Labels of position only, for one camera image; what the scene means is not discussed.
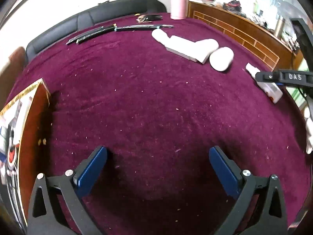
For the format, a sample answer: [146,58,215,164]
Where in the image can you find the white gloved right hand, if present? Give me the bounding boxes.
[303,106,313,154]

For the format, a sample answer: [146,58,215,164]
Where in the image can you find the pink water bottle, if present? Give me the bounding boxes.
[170,0,189,20]

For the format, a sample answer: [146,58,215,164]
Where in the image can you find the brown chair back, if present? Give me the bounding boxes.
[0,47,27,109]

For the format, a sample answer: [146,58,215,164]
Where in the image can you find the black pen with gold band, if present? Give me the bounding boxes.
[76,24,117,44]

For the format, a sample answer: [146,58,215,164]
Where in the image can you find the white round jar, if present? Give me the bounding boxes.
[209,47,234,72]

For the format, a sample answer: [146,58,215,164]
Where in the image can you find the white bottle with round cap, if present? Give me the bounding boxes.
[151,28,170,46]

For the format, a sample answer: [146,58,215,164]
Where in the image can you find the wooden slatted cabinet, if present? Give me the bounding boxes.
[188,2,293,71]

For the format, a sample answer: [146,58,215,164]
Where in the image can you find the black leather headboard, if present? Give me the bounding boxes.
[26,0,167,61]

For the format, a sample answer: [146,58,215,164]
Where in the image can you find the black pen far left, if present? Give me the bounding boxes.
[66,27,111,45]

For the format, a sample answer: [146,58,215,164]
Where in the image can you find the maroon velvet bed cover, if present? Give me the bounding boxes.
[10,14,311,234]

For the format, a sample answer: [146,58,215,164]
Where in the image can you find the black pen teal tip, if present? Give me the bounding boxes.
[115,24,174,32]

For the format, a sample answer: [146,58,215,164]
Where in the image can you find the black electrical tape roll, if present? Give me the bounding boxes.
[7,130,19,170]

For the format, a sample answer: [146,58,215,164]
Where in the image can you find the black key pouch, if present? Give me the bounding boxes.
[136,14,162,23]

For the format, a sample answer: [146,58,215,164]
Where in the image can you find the white cylinder bottle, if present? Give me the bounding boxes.
[195,39,219,53]

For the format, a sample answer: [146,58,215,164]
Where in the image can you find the gold-rimmed white tray box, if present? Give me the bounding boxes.
[1,79,50,232]

